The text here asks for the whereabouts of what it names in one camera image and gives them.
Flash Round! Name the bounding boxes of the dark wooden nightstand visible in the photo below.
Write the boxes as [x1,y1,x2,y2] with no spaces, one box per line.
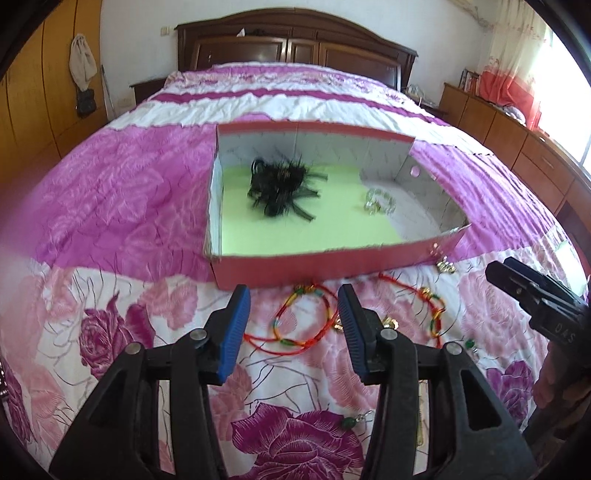
[129,76,167,106]
[416,95,448,120]

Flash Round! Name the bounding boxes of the pink floral bedspread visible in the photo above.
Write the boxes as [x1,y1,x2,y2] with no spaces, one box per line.
[0,62,591,480]

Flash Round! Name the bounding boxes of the light green paper sheet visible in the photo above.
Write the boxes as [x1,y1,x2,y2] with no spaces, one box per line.
[217,164,407,257]

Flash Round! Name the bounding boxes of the small black bag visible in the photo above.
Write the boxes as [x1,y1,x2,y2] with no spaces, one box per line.
[76,89,98,116]

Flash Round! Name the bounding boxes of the bright window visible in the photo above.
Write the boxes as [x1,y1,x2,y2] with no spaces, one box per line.
[538,28,591,185]

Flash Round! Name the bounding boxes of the person's right hand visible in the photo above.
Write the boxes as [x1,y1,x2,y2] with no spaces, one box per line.
[533,342,575,414]

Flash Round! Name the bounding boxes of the orange white floral curtain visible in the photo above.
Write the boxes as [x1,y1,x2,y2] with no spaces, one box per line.
[478,0,561,130]

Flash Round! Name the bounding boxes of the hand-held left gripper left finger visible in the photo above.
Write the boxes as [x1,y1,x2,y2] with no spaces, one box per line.
[48,284,252,480]

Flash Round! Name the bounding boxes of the thin white pole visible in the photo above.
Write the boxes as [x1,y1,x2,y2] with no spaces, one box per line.
[100,65,115,121]

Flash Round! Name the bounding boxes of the red cord bracelet gold beads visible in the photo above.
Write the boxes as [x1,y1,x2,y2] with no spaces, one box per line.
[379,272,448,349]

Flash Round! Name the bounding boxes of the light wooden wardrobe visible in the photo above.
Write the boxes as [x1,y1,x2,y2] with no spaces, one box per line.
[0,0,116,185]

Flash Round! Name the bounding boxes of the dark wooden headboard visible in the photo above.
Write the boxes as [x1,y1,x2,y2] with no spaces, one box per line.
[174,8,419,90]

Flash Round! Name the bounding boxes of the low wooden cabinet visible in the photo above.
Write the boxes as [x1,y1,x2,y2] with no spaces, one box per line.
[438,82,591,241]

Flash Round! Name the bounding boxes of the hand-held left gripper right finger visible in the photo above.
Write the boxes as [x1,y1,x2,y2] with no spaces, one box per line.
[337,283,539,480]

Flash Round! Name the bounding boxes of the row of books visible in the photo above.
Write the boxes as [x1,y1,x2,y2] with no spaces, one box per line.
[459,69,481,95]

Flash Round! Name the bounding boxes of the beige cloth bag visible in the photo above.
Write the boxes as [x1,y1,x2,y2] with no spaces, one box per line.
[69,33,97,92]

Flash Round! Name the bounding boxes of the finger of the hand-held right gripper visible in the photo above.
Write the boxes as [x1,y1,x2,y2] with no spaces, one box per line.
[503,257,556,290]
[485,260,539,308]

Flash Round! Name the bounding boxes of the red cardboard box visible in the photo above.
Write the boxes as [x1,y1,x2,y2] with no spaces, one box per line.
[203,121,472,291]

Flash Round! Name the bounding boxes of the green bead earring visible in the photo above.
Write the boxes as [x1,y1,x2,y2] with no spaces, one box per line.
[342,410,376,429]

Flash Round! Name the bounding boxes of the red multicolour cord bracelet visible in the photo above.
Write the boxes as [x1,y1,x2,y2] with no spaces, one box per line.
[244,284,334,355]

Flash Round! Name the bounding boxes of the clear bead bracelet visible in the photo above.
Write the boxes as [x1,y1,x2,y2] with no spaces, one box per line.
[362,187,398,215]

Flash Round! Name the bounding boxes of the black feather hair accessory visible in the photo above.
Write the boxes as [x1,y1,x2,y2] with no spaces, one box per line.
[247,154,326,222]

